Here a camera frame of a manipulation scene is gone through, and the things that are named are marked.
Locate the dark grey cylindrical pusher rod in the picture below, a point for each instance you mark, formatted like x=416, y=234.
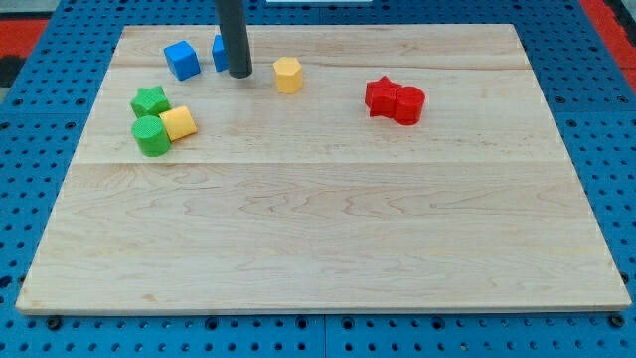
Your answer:
x=232, y=24

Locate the yellow heart block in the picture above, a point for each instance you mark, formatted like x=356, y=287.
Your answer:
x=178, y=122

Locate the green circle block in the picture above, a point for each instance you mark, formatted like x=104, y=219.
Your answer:
x=151, y=136

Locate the red circle block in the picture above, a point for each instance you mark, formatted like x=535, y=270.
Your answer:
x=409, y=105

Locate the blue block behind rod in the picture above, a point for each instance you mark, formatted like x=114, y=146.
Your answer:
x=219, y=54

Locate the blue cube block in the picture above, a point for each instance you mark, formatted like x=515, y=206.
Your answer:
x=182, y=60

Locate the yellow hexagon block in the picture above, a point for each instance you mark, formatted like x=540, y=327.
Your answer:
x=288, y=75

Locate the green star block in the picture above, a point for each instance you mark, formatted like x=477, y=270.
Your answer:
x=150, y=101

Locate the red star block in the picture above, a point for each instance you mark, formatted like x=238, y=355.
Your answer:
x=380, y=97

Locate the light wooden board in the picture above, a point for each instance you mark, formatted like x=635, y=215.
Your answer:
x=303, y=203

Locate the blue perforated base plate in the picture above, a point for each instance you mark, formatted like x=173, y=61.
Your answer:
x=49, y=101

